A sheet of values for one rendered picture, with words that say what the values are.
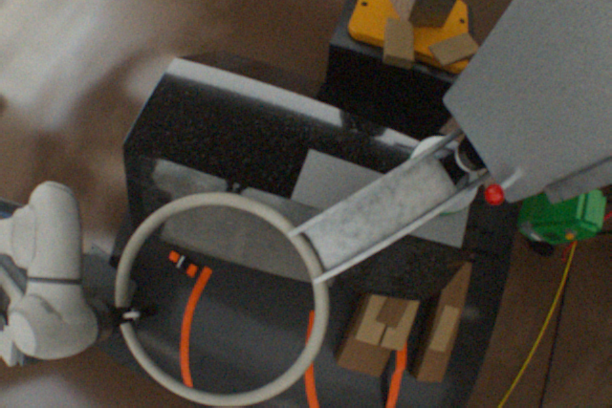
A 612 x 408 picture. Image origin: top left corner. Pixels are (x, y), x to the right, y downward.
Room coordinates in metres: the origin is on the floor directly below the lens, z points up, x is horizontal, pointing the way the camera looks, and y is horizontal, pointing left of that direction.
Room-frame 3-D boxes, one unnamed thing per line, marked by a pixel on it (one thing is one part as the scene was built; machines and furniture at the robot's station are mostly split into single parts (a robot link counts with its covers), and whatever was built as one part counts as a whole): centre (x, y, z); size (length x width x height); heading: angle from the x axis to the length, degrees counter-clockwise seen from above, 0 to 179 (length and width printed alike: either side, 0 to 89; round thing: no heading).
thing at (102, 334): (-0.15, 0.41, 1.10); 0.09 x 0.09 x 0.06
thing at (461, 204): (0.21, -0.37, 0.87); 0.21 x 0.21 x 0.01
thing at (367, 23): (0.95, -0.46, 0.76); 0.49 x 0.49 x 0.05; 71
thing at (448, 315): (-0.41, -0.73, 0.13); 0.25 x 0.10 x 0.01; 158
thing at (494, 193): (0.09, -0.29, 1.20); 0.08 x 0.03 x 0.03; 118
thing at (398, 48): (0.73, -0.34, 0.81); 0.20 x 0.10 x 0.05; 169
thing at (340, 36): (0.95, -0.46, 0.37); 0.66 x 0.66 x 0.74; 71
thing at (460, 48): (0.73, -0.57, 0.80); 0.20 x 0.10 x 0.05; 113
